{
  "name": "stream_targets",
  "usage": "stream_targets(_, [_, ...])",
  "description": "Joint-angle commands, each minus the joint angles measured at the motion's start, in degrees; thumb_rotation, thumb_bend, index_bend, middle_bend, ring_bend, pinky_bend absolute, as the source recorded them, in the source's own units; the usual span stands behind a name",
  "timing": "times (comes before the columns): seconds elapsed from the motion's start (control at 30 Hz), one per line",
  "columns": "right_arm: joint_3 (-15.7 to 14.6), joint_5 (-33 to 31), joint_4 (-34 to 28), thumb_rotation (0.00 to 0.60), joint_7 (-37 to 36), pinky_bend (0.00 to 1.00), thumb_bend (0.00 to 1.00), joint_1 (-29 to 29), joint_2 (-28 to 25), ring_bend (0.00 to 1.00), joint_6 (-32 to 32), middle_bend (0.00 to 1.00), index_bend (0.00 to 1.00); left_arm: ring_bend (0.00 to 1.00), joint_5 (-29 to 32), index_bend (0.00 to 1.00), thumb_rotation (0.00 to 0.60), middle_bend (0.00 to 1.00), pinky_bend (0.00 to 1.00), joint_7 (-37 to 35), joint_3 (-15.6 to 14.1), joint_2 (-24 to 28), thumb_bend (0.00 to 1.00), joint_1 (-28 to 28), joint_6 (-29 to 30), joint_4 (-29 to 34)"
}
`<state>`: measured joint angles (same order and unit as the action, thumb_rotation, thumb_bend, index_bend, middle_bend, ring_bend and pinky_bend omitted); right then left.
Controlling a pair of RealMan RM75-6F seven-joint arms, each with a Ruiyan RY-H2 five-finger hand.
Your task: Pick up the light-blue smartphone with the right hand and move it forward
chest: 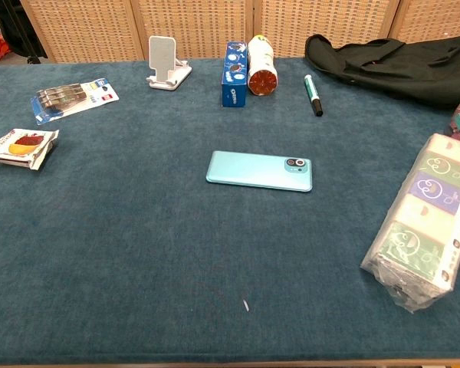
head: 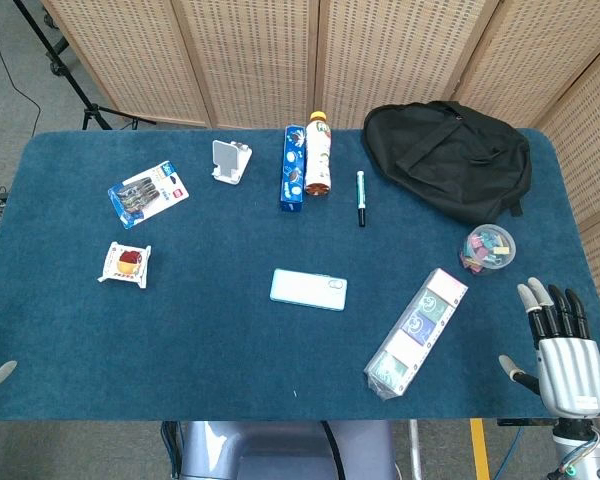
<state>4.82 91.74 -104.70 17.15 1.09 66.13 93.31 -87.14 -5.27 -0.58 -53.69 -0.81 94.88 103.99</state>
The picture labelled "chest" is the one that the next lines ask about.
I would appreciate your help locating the teal smartphone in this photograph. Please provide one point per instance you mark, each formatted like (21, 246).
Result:
(249, 170)

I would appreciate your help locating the green marker pen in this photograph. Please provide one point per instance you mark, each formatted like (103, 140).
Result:
(310, 90)

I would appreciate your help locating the white phone stand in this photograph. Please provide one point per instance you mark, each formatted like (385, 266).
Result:
(163, 53)

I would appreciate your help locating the tissue pack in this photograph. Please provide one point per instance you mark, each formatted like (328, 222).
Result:
(414, 230)

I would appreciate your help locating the blue Oreo cookie box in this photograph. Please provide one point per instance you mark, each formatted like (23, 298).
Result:
(234, 84)

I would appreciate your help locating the blue table cloth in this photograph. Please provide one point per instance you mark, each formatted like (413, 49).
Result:
(138, 230)

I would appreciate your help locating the small white scrap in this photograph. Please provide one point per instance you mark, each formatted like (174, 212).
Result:
(246, 305)

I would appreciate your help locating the tea drink bottle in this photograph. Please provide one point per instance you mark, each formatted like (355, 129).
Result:
(262, 61)

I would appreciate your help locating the black backpack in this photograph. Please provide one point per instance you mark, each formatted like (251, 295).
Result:
(387, 69)

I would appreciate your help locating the white snack packet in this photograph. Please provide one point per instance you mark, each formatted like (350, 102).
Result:
(19, 147)

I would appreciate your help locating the wicker folding screen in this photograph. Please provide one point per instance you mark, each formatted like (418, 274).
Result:
(80, 27)

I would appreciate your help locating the black tripod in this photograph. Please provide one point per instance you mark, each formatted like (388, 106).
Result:
(19, 34)

